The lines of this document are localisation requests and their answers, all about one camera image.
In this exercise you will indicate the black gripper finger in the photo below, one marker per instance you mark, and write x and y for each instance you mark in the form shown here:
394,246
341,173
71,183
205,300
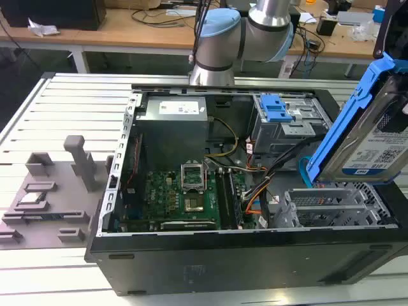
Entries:
384,35
398,111

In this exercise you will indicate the hard disk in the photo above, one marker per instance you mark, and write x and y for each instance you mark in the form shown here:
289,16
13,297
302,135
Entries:
354,140

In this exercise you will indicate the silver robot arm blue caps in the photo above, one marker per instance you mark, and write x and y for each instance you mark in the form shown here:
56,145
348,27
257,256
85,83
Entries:
223,41

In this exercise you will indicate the metal disk bay cage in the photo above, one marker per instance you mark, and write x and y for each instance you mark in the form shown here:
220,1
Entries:
287,134

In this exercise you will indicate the blue disk carrier in bay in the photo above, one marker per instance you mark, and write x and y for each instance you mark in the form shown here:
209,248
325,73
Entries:
274,110

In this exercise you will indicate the black RAM slot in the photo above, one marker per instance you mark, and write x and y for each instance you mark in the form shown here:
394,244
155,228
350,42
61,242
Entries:
235,201
223,201

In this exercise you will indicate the blue box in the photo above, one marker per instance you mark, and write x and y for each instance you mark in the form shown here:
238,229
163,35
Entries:
380,14

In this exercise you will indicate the clear plastic bag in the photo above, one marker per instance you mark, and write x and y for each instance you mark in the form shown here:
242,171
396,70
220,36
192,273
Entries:
363,30

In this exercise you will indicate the small black box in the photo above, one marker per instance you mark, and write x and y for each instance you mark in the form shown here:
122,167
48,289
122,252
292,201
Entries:
327,26

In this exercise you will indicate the CPU socket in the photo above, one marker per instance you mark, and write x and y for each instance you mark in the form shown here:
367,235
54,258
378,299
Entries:
194,204

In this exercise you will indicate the grey power supply unit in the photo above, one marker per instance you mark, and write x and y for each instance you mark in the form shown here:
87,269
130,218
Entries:
172,127

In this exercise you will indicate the black open PC case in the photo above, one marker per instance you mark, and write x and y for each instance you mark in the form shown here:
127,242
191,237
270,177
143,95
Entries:
223,264

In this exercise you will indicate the green motherboard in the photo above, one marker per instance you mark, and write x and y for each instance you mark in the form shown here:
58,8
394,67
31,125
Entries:
165,197

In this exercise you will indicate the wooden desk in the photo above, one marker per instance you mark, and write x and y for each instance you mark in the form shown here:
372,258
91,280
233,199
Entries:
127,35

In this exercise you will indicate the large black box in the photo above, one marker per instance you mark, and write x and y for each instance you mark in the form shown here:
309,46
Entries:
54,12

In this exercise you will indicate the crumpled white paper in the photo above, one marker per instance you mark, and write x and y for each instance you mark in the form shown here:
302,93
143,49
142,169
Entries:
43,28

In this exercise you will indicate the grey parts rack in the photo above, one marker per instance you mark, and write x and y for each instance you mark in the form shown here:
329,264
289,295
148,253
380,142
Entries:
54,204

